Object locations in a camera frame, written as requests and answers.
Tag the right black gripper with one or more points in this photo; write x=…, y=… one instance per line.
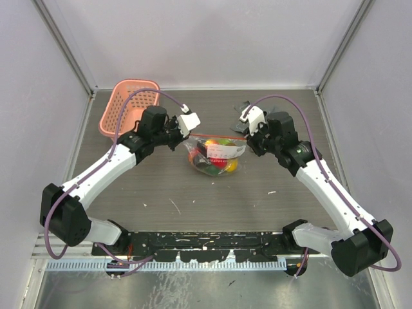
x=252, y=140

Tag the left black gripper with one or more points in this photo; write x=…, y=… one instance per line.
x=173, y=121

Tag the pink plastic basket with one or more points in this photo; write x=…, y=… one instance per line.
x=134, y=109

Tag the yellow pear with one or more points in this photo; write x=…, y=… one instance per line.
x=232, y=165

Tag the green apple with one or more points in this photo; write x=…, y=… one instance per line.
x=224, y=141

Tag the clear zip top bag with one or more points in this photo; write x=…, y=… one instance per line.
x=200, y=162

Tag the red apple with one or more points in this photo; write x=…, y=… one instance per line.
x=219, y=163

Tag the dark green avocado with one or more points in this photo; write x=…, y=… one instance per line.
x=212, y=170

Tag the dark purple mangosteen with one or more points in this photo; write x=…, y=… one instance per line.
x=202, y=148

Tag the red yellow mango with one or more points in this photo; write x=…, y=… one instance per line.
x=209, y=142

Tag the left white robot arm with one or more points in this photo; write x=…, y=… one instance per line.
x=64, y=208

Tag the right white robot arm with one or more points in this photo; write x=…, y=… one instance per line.
x=359, y=241

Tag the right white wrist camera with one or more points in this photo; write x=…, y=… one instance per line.
x=253, y=116

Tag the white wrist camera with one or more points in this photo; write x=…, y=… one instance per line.
x=253, y=116
x=187, y=121

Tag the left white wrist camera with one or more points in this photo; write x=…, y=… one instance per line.
x=187, y=121

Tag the left aluminium frame post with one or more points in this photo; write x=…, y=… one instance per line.
x=52, y=17

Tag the aluminium frame post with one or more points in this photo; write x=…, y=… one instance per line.
x=52, y=17
x=349, y=35

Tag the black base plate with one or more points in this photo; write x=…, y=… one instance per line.
x=203, y=247

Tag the slotted cable duct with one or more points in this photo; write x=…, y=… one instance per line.
x=91, y=265

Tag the right aluminium frame post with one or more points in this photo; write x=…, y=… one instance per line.
x=349, y=35

